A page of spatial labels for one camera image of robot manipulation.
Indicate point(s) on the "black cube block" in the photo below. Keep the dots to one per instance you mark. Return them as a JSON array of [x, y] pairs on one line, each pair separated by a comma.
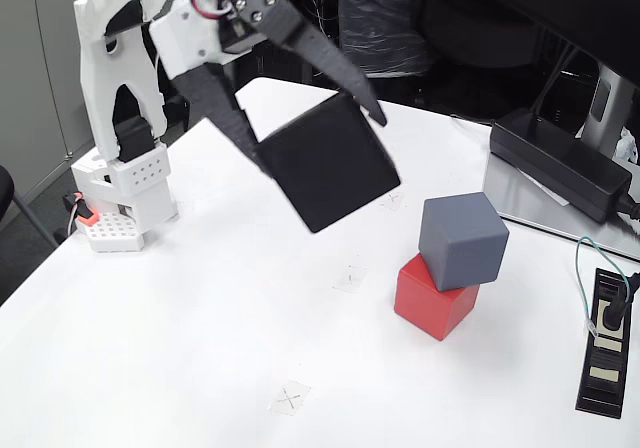
[[325, 168]]

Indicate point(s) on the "grey cube block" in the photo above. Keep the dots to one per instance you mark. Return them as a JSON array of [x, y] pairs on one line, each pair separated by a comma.
[[460, 243]]

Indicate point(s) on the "plastic wrapped black bin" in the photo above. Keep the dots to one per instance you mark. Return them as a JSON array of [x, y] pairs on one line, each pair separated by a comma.
[[375, 33]]

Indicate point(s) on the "white perforated clamp plate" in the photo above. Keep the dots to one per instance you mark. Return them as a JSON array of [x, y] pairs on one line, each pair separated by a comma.
[[112, 233]]

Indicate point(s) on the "black office chair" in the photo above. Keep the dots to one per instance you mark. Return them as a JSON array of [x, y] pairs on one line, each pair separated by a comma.
[[5, 188]]

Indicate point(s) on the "silver monitor stand base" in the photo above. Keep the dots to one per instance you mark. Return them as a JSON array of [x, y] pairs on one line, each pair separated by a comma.
[[520, 203]]

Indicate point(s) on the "black power adapter brick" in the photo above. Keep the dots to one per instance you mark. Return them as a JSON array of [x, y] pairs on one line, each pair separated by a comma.
[[555, 163]]

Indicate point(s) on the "white paper sheet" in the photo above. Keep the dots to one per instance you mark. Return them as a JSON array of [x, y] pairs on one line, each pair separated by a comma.
[[547, 190]]

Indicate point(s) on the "red cube block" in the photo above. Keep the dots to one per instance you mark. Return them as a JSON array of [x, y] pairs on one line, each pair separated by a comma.
[[425, 303]]

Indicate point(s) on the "silver monitor stand neck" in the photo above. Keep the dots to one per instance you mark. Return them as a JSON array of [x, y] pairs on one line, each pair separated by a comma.
[[607, 103]]

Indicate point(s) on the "white crumpled plastic bag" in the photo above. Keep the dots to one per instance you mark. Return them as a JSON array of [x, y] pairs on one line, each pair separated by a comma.
[[629, 145]]

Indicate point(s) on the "black power plug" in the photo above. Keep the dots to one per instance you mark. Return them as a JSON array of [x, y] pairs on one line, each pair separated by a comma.
[[612, 315]]

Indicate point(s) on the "black power strip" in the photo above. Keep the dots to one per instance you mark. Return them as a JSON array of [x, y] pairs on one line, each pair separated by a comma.
[[605, 368]]

